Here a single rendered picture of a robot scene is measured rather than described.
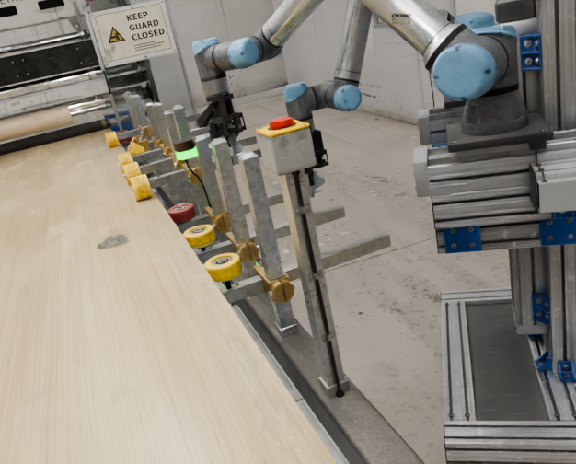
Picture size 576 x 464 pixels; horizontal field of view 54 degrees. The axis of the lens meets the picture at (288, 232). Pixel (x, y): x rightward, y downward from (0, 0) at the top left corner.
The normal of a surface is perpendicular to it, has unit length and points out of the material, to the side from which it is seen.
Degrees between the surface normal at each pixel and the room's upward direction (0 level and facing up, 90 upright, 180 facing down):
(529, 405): 0
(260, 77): 90
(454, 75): 95
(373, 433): 0
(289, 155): 90
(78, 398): 0
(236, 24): 90
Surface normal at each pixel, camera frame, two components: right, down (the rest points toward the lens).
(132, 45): 0.36, 0.27
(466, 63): -0.47, 0.49
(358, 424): -0.19, -0.91
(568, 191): -0.22, 0.40
